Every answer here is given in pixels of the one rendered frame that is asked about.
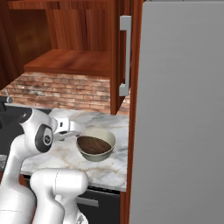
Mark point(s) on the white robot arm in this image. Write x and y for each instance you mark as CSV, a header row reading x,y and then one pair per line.
x,y
17,180

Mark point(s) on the wooden side panel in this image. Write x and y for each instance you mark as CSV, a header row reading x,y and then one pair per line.
x,y
132,122

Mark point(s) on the wooden cabinet door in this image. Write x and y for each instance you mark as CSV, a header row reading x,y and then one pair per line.
x,y
115,58
7,43

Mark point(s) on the black hob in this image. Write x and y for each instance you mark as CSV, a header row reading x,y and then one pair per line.
x,y
11,131

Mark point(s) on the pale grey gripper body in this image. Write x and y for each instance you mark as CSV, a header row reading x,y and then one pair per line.
x,y
74,127

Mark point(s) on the black dishwasher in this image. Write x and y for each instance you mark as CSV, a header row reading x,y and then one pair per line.
x,y
105,208

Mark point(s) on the beige bowl with brown inside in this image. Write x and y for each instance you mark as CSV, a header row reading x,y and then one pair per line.
x,y
96,156

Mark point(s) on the grey fridge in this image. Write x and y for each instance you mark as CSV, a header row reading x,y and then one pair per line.
x,y
180,116

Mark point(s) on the open wooden cabinet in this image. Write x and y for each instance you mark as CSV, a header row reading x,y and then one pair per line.
x,y
70,59

